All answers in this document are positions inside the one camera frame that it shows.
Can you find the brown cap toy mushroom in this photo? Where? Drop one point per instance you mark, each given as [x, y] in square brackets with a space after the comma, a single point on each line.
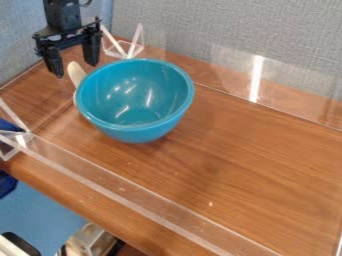
[77, 73]

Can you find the clear acrylic back barrier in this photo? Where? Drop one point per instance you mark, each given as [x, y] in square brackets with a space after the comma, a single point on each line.
[273, 50]

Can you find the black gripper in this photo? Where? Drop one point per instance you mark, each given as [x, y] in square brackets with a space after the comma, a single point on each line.
[52, 40]

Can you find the clear acrylic corner bracket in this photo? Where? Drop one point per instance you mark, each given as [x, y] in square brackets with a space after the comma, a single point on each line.
[119, 48]

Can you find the black and white object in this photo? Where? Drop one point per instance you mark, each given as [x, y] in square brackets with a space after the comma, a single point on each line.
[14, 246]

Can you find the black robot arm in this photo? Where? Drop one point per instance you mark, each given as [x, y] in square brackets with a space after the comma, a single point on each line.
[63, 15]

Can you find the clear acrylic front barrier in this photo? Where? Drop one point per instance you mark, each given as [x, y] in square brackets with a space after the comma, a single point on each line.
[173, 216]

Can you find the blue plastic bowl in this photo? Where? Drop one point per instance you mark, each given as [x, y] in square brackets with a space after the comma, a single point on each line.
[134, 99]

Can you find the grey metal frame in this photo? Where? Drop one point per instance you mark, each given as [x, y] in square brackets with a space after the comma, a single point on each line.
[91, 241]

